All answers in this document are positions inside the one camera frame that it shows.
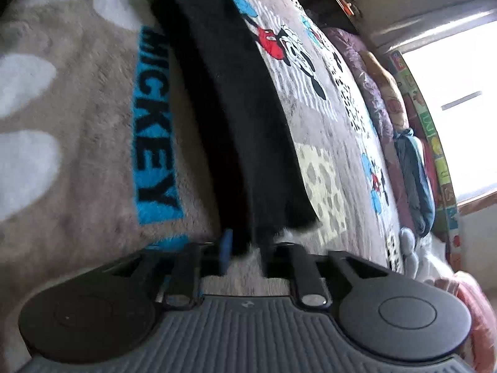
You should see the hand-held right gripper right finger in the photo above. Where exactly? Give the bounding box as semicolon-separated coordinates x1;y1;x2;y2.
258;237;394;308

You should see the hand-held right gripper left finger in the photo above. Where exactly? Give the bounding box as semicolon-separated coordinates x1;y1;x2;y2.
103;228;235;311

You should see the black fleece-lined garment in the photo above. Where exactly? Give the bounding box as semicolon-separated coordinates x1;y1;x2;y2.
151;0;321;260

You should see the light blue plush toy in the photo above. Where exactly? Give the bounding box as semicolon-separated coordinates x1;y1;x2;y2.
399;226;421;277

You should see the white pillow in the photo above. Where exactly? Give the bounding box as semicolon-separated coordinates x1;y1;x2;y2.
413;233;454;281

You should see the blue folded blanket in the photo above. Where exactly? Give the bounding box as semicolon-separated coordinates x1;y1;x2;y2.
393;127;436;238

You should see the printed cartoon blanket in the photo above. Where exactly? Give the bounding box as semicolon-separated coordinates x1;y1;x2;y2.
0;0;407;308

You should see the purple quilt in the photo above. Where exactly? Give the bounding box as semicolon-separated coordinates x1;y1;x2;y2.
323;26;417;238

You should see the colourful printed foam panel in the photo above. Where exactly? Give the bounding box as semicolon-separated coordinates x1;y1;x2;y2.
387;49;465;269

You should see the beige patterned folded blanket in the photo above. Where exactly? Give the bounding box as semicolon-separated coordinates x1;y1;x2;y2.
358;50;413;133

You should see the pink blanket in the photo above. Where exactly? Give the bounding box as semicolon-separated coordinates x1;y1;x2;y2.
422;269;492;373

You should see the dark wooden desk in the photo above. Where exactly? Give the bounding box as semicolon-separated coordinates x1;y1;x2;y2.
286;0;364;34

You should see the window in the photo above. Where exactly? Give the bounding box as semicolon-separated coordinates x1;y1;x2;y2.
401;4;497;207

